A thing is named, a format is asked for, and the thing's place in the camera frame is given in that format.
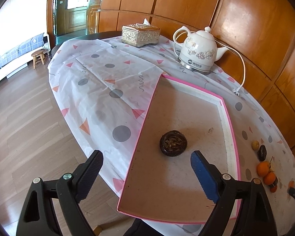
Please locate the dark brown oblong fruit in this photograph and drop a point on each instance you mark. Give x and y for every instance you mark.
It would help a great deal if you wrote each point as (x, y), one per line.
(262, 153)

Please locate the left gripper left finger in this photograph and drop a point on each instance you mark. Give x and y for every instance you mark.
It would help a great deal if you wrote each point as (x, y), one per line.
(74, 187)

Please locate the red tomato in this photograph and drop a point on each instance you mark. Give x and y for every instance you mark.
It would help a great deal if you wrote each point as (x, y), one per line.
(273, 189)

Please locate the orange tangerine with stem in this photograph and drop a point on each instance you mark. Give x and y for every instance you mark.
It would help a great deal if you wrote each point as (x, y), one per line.
(264, 167)

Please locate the ornate cream tissue box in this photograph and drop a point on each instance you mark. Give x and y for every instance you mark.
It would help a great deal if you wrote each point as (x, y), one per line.
(140, 34)

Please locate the patterned white tablecloth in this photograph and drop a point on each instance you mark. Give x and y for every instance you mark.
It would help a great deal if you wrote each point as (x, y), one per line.
(103, 88)

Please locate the small orange carrot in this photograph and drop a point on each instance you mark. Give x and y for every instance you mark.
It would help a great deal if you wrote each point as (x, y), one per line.
(291, 184)

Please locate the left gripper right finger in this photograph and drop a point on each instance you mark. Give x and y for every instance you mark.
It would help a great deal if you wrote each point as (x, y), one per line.
(220, 191)

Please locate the round dark brown fruit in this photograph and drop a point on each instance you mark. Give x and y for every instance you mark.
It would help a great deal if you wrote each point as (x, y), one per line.
(173, 143)

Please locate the white ceramic electric kettle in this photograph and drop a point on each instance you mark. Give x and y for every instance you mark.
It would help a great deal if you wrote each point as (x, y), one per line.
(199, 50)

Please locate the small wooden stool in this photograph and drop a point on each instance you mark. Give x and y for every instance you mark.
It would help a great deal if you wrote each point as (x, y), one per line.
(38, 54)

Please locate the small yellow-green fruit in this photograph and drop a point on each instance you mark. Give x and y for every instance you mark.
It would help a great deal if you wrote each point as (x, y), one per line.
(255, 145)

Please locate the wooden door with window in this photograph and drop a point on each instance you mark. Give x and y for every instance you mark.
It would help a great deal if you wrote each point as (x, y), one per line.
(71, 18)

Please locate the blue plaid sofa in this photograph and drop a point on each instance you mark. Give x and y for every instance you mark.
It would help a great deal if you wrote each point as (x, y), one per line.
(14, 60)

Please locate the pink shallow tray box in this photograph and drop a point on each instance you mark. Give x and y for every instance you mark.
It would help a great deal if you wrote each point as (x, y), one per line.
(160, 184)

